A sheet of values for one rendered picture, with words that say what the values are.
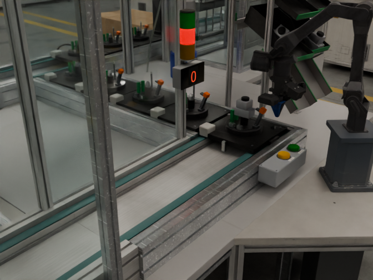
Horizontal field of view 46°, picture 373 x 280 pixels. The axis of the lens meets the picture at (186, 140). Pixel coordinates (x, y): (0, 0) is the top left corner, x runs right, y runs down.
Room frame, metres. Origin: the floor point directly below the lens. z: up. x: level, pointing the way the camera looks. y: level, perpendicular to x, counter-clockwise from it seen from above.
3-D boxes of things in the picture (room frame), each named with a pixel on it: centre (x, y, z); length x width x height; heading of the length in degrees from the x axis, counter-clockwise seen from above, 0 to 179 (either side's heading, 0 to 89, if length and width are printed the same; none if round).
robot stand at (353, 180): (1.31, -0.55, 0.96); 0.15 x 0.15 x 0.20; 1
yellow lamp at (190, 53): (1.43, 0.00, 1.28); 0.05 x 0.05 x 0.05
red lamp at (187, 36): (1.43, 0.00, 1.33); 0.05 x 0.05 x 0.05
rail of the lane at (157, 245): (1.19, -0.16, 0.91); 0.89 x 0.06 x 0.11; 140
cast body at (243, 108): (1.51, -0.21, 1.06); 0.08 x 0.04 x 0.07; 51
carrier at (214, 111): (1.66, -0.02, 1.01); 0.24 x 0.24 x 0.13; 50
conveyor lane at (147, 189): (1.29, -0.01, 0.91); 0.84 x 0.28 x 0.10; 140
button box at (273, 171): (1.30, -0.33, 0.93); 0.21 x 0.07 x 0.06; 140
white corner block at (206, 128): (1.49, -0.08, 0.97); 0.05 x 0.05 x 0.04; 50
